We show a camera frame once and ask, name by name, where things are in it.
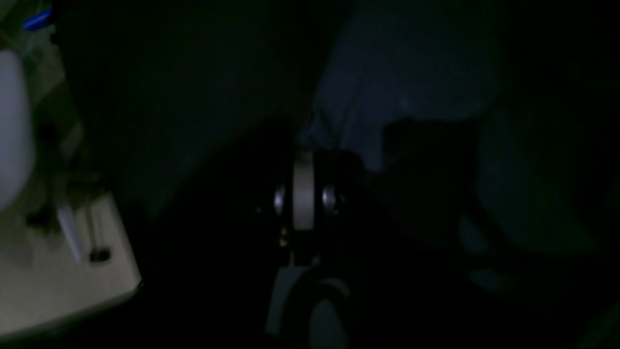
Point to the blue clamp far right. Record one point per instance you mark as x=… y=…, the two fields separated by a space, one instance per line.
x=42 y=19

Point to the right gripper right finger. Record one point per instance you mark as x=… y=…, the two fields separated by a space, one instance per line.
x=334 y=186

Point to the dark grey t-shirt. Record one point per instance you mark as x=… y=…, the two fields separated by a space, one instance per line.
x=472 y=138

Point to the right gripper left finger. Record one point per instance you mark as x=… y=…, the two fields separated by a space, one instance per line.
x=277 y=207

